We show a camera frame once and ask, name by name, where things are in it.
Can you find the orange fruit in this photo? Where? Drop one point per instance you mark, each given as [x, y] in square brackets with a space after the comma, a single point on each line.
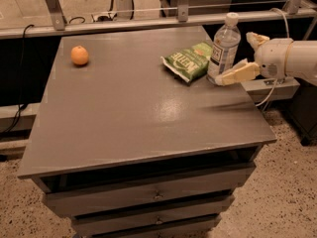
[79, 55]

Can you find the bottom grey drawer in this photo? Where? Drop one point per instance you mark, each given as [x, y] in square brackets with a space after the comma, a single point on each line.
[166, 230]

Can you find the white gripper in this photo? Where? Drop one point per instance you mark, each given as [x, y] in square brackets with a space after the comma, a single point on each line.
[272, 58]

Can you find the grey drawer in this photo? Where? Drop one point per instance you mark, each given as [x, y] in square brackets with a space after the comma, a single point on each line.
[153, 216]
[166, 230]
[149, 190]

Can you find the middle grey drawer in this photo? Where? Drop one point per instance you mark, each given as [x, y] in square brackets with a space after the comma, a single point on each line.
[153, 216]

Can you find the grey drawer cabinet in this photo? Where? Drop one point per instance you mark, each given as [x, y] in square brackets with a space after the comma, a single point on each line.
[123, 116]

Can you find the white power strip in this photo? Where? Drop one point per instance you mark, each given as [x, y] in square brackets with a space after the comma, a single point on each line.
[108, 16]

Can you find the clear plastic water bottle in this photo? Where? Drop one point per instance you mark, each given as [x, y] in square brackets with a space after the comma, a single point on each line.
[224, 47]

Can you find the green jalapeno chip bag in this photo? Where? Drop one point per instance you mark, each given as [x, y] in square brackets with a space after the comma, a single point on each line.
[189, 63]

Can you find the metal railing frame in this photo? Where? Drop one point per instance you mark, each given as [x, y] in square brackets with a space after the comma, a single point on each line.
[160, 23]

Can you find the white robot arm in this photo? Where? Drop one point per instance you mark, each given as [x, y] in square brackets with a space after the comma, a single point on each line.
[301, 61]

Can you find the top grey drawer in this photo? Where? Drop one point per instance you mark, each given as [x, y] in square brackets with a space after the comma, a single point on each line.
[149, 190]

